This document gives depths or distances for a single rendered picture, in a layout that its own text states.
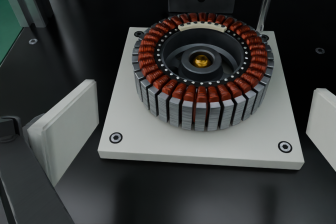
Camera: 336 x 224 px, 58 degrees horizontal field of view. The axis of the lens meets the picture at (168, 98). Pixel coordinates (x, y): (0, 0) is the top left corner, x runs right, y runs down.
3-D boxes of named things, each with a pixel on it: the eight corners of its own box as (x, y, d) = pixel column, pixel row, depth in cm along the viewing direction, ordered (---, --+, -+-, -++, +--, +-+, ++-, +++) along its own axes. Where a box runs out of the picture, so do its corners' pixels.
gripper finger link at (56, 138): (52, 192, 13) (35, 191, 13) (99, 123, 20) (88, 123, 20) (43, 129, 12) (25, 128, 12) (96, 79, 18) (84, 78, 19)
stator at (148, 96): (273, 138, 23) (287, 107, 20) (126, 130, 23) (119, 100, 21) (257, 42, 30) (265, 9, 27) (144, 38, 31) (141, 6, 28)
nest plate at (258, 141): (300, 170, 22) (305, 162, 21) (100, 158, 23) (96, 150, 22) (271, 39, 32) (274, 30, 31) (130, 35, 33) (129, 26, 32)
